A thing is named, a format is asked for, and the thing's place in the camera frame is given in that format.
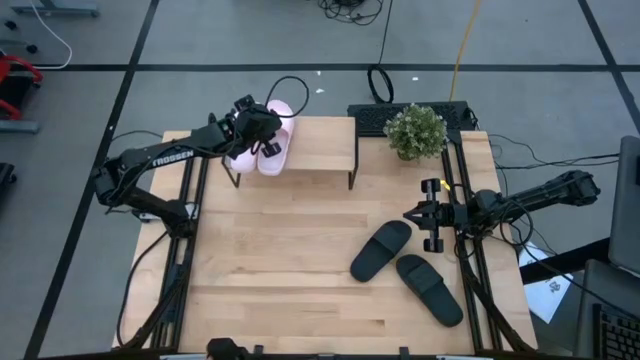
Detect black beam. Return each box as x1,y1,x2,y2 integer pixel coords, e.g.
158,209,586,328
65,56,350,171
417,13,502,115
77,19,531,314
519,238,612,285

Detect green potted plant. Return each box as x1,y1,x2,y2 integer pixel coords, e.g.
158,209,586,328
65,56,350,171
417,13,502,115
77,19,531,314
383,102,450,162

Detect wooden shelf with black frame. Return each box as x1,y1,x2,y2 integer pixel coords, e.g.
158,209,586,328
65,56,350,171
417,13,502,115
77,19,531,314
219,115,360,191

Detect grey desk surface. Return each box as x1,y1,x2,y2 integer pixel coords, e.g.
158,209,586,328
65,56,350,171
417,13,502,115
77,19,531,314
573,258,640,360

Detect black slide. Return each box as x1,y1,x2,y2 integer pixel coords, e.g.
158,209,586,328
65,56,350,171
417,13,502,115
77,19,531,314
349,219,414,284
395,253,465,329

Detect black perforated computer case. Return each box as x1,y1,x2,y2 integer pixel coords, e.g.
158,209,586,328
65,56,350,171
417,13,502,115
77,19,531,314
347,100,475,138

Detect black aluminium frame rails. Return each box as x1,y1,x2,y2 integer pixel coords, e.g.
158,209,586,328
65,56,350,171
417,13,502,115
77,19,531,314
119,113,224,351
442,128,537,354

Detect grey monitor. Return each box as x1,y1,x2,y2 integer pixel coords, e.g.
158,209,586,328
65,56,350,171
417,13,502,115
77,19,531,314
607,134,640,279

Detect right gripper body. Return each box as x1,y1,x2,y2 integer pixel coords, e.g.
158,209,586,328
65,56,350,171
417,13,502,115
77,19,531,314
422,178,469,254

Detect red chair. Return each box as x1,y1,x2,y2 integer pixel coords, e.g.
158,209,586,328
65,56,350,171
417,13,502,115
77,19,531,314
0,52,45,121

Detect grey desk foot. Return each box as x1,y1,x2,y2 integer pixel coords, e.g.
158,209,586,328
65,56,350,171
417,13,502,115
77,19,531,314
10,0,101,20

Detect thin black floor cable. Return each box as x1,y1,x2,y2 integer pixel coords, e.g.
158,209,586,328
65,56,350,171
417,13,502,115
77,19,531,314
101,128,165,180

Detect black floor cables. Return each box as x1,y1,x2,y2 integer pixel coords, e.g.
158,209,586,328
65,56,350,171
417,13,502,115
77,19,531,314
488,132,621,171

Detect black coiled cable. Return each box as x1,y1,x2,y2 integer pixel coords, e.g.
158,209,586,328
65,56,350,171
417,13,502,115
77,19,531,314
366,64,396,105

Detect thin black hanging cable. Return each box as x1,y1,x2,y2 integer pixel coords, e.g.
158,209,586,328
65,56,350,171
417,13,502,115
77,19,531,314
377,0,395,67

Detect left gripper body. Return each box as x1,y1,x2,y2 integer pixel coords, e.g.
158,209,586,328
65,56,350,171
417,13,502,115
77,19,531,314
233,94,283,159

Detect white paper sheet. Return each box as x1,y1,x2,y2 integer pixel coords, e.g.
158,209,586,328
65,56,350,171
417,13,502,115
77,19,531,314
517,241,575,325

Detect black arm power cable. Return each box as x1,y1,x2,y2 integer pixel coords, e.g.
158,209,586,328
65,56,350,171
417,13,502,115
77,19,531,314
115,230,174,350
499,199,640,322

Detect black keyboard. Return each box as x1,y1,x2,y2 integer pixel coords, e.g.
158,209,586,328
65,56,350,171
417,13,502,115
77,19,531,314
592,302,640,360

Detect grey base plate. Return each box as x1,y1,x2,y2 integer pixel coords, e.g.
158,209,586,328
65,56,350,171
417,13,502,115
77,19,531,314
0,119,40,134

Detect yellow hanging cable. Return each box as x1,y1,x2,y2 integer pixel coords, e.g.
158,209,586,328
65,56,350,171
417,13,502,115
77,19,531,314
448,0,485,103

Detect white floor cable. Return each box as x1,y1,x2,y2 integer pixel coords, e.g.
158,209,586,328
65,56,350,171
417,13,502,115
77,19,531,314
29,0,74,71

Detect black cable tangle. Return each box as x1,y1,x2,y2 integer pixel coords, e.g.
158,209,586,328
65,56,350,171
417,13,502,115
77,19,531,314
316,0,386,27

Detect black camera cable loop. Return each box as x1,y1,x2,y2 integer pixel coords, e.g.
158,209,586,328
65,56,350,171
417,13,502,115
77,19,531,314
263,74,311,120

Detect pink slide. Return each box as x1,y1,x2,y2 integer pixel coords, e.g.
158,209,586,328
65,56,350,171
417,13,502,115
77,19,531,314
224,141,262,175
256,98,296,177

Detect black round object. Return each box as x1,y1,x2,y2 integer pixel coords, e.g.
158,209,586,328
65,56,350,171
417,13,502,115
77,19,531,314
206,337,251,360

